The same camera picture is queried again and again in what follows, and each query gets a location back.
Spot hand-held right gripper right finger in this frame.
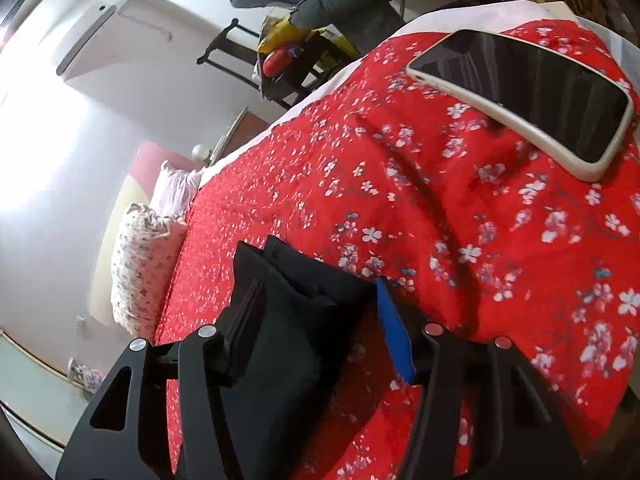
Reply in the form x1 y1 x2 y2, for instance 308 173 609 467
374 277 586 480

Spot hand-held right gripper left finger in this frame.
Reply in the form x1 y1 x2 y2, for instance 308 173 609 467
55 286 268 480

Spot black pants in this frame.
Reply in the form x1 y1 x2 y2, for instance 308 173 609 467
220 234 426 480

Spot red floral bedspread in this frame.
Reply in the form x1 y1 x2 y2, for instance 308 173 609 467
155 18 640 480

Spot floral patterned pillow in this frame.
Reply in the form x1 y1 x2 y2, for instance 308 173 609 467
111 203 189 339

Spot pink pillow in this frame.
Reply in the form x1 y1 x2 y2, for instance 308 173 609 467
150 160 203 221

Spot dark wooden chair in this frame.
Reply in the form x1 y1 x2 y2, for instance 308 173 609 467
196 18 341 111

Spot smartphone in white case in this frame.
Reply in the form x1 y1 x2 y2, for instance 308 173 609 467
406 29 635 183

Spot red bottle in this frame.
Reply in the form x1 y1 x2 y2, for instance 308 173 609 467
263 45 304 77

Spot yellow bag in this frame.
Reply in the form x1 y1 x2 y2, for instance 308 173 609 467
258 12 321 54

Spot white air conditioner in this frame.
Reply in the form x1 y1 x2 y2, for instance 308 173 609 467
56 0 173 77

